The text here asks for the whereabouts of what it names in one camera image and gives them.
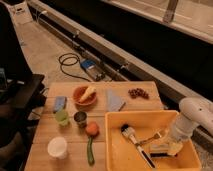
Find blue power box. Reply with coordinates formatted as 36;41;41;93
80;59;105;81

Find yellow plastic tray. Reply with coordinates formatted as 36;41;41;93
104;110;203;171

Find black coiled cable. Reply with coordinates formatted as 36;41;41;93
58;52;93;83

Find orange bowl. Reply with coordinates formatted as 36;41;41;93
73;86;97;106

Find blue sponge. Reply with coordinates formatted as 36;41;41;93
53;96;67;113

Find yellow banana toy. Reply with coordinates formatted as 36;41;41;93
79;86;96;102

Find white paper cup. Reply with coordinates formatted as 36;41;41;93
47;137;68;159

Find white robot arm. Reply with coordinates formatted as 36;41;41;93
150;97;213;156

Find black and white brush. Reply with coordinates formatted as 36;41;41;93
121;124;155;169

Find purple toy grapes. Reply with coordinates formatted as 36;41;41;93
128;88;149;99

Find green toy pepper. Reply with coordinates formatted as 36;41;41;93
87;136;95;166

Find blue folded cloth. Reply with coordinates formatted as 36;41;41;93
107;90;125;112

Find white paper sign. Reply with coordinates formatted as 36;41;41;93
9;1;33;25

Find orange toy fruit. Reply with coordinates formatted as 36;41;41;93
85;122;99;136

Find green plastic cup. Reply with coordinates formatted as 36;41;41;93
55;109;69;126

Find metal fork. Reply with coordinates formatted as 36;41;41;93
136;131;162;146

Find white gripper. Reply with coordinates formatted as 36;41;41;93
149;131;185;156

